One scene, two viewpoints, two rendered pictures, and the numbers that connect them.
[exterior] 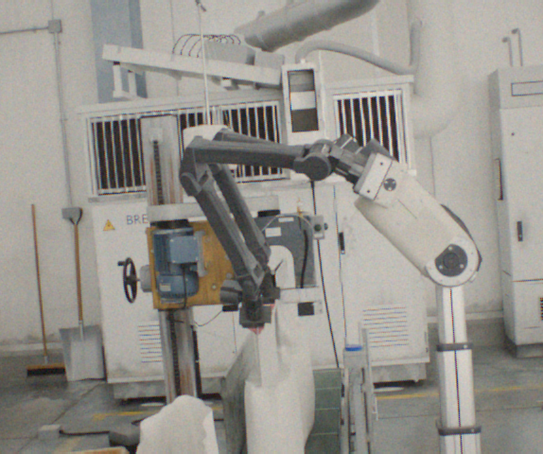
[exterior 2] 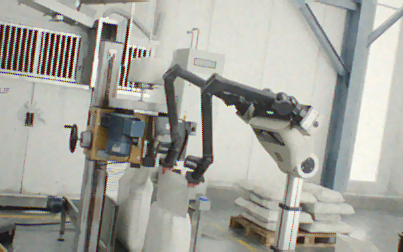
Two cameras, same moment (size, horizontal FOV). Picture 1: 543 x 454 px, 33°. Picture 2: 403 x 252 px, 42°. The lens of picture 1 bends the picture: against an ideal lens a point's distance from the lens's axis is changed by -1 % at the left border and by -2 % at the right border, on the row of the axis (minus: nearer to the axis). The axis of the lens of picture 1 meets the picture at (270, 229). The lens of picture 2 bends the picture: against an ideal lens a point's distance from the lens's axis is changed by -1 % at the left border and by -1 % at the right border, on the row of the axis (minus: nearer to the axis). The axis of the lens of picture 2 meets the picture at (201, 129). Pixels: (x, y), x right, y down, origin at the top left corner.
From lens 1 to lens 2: 1.52 m
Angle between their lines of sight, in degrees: 30
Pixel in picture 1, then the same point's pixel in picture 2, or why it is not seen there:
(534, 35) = (203, 34)
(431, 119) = not seen: hidden behind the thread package
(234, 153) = (239, 89)
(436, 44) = (169, 27)
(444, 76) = (169, 45)
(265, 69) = (86, 16)
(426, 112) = not seen: hidden behind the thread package
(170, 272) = (121, 140)
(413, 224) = (303, 144)
